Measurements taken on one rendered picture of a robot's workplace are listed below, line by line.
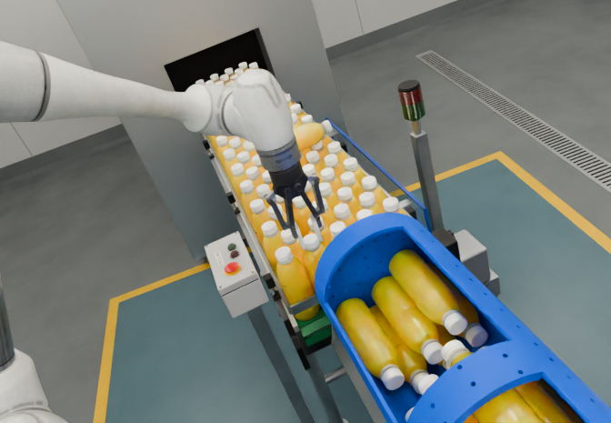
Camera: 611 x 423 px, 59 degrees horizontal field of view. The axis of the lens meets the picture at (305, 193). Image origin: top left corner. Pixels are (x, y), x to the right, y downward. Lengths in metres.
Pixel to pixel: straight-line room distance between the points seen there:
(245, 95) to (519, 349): 0.66
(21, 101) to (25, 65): 0.05
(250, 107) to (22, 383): 0.64
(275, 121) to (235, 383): 1.71
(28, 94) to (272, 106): 0.47
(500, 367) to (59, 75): 0.74
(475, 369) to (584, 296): 1.81
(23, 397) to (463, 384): 0.72
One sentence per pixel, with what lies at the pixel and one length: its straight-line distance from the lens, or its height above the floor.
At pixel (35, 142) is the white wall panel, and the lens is 5.77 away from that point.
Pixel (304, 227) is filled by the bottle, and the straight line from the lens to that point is 1.49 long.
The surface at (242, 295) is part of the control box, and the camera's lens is 1.33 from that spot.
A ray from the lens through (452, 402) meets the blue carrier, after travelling 0.82.
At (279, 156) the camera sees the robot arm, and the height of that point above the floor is 1.38.
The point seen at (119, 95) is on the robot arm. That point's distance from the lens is 0.89.
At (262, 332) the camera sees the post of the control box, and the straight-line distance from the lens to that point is 1.53.
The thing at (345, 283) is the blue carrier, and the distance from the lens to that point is 1.19.
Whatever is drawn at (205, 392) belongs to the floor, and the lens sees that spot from 2.64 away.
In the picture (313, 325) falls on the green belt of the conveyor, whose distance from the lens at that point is 1.41.
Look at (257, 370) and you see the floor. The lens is 2.60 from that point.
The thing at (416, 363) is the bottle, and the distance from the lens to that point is 1.11.
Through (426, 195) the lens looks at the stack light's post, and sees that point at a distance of 1.73.
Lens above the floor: 1.90
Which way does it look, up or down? 32 degrees down
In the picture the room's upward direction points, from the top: 19 degrees counter-clockwise
